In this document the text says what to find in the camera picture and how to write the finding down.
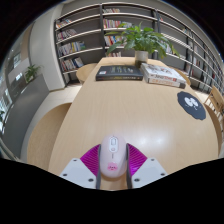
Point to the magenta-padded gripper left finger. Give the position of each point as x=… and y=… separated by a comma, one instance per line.
x=75, y=170

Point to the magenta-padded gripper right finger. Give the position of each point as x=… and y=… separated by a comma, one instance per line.
x=150, y=170

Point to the pink computer mouse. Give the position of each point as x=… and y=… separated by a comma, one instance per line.
x=113, y=156

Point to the dark flower-shaped mouse pad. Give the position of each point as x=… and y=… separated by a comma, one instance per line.
x=200, y=112

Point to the round-backed wooden chair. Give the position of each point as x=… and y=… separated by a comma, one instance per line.
x=215, y=130
x=85, y=71
x=43, y=136
x=185, y=78

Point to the grey counter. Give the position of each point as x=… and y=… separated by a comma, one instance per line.
x=23, y=110

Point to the thin book with orange spine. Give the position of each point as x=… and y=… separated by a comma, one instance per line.
x=170, y=84

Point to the light wooden slatted chairs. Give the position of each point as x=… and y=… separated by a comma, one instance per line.
x=215, y=100

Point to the white illustrated book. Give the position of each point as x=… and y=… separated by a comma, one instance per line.
x=160, y=71

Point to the black hardcover book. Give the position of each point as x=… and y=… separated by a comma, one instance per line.
x=118, y=71

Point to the small potted plant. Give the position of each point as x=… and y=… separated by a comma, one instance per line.
x=32, y=71

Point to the potted green leafy plant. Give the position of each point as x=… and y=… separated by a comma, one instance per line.
x=141, y=40

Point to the grey shelf unit with books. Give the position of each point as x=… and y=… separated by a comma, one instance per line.
x=83, y=33

